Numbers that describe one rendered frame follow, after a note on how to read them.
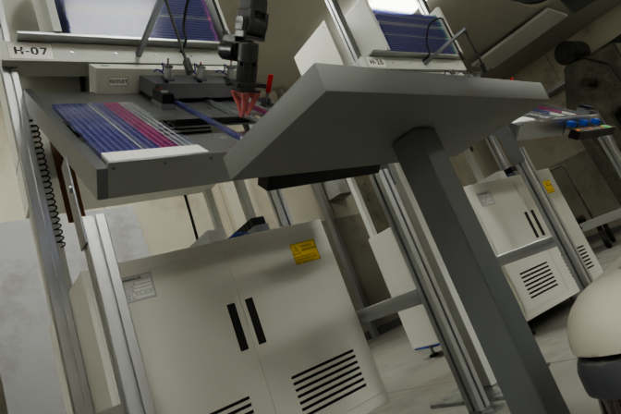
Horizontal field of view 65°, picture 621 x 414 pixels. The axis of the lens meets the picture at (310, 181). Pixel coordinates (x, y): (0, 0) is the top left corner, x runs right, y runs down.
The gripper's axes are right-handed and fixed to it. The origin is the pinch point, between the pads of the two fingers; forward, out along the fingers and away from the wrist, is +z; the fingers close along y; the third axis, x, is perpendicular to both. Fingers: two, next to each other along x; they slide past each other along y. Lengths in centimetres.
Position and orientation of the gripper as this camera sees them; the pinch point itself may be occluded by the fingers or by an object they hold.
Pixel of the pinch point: (244, 114)
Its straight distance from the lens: 142.7
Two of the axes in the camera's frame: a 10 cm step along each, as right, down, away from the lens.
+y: -7.7, 0.9, -6.3
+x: 6.2, 2.6, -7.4
